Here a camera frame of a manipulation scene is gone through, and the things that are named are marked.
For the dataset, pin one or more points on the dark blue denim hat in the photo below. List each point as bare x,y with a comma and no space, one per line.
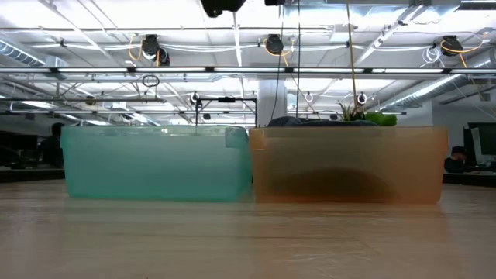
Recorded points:
329,186
286,121

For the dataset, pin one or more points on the large grey fabric hat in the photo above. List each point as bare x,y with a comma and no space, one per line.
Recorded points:
222,7

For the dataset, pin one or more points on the white building column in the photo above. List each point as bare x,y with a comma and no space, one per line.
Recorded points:
265,104

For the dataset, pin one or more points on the teal translucent plastic bin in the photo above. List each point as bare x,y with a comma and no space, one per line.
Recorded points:
155,162

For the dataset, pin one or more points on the succulent in patterned white pot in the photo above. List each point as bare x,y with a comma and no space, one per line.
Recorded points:
381,118

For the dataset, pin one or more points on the orange translucent plastic bin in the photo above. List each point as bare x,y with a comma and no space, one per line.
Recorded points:
418,162

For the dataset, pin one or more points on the person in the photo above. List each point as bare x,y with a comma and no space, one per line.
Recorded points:
54,145
457,160

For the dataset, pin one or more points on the black computer monitor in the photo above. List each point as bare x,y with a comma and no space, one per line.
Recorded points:
484,141

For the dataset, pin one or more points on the black stand frame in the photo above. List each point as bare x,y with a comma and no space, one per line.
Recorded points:
226,99

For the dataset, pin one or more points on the silver ventilation duct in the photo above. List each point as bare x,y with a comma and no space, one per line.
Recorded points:
19,52
434,91

